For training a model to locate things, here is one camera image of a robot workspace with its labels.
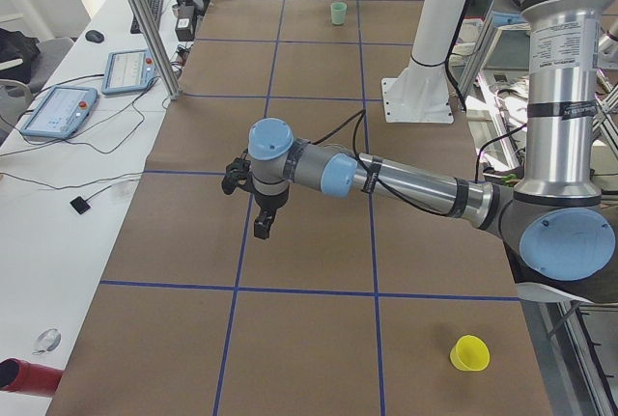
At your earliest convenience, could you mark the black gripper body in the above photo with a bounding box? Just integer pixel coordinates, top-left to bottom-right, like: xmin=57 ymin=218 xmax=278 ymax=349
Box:
xmin=252 ymin=179 xmax=289 ymax=213

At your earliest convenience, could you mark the yellow plastic cup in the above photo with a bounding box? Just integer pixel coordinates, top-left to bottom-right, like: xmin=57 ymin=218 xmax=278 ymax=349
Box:
xmin=449 ymin=335 xmax=491 ymax=372

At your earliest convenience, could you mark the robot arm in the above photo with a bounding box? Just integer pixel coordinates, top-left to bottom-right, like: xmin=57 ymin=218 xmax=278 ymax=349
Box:
xmin=245 ymin=0 xmax=617 ymax=305

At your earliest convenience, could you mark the light green plastic cup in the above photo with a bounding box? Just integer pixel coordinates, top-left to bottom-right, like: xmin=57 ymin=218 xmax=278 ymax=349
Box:
xmin=330 ymin=2 xmax=348 ymax=26

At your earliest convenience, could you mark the brown paper table mat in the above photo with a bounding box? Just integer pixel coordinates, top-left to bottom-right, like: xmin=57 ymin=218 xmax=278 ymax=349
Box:
xmin=48 ymin=0 xmax=551 ymax=415

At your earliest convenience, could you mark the black power adapter box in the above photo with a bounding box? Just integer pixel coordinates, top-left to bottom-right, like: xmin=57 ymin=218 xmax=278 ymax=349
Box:
xmin=175 ymin=5 xmax=197 ymax=42

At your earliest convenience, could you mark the black keyboard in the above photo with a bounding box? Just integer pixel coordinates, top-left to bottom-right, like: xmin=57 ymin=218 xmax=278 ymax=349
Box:
xmin=129 ymin=0 xmax=166 ymax=35

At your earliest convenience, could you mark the far blue teach pendant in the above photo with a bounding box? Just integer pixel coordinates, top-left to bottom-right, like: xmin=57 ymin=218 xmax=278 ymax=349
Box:
xmin=101 ymin=49 xmax=156 ymax=96

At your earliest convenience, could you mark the blue teach pendant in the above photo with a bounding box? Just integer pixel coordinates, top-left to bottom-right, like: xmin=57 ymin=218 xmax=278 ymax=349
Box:
xmin=101 ymin=49 xmax=156 ymax=96
xmin=20 ymin=87 xmax=98 ymax=140

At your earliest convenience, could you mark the small black square sensor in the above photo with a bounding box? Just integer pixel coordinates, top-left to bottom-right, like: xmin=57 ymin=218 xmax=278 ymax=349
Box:
xmin=70 ymin=196 xmax=91 ymax=214

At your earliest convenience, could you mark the near blue teach pendant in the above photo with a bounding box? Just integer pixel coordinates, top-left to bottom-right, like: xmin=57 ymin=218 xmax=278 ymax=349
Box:
xmin=20 ymin=87 xmax=98 ymax=140

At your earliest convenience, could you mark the black computer mouse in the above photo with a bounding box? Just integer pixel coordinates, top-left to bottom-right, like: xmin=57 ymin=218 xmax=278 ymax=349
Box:
xmin=85 ymin=30 xmax=105 ymax=43

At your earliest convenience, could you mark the clear tape roll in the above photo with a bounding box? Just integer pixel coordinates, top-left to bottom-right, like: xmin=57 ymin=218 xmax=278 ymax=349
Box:
xmin=32 ymin=328 xmax=62 ymax=355

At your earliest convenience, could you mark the red cylinder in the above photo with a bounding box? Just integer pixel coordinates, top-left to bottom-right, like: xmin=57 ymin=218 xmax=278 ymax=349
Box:
xmin=1 ymin=358 xmax=63 ymax=398

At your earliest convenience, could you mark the aluminium frame post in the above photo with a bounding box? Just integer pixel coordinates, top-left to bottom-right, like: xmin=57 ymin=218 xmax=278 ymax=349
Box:
xmin=127 ymin=0 xmax=181 ymax=100

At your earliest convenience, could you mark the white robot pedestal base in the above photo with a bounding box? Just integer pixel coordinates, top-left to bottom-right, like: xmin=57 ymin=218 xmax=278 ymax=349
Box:
xmin=382 ymin=0 xmax=457 ymax=124

